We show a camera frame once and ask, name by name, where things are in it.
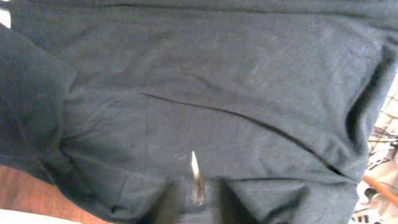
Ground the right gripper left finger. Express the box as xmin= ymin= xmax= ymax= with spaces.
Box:
xmin=137 ymin=182 xmax=180 ymax=224

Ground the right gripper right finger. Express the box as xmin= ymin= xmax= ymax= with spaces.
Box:
xmin=219 ymin=179 xmax=259 ymax=224

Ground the dark t-shirt white lettering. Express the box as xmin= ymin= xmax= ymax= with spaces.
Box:
xmin=1 ymin=1 xmax=397 ymax=223

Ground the white robot print t-shirt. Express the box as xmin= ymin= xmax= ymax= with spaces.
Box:
xmin=1 ymin=209 xmax=80 ymax=224

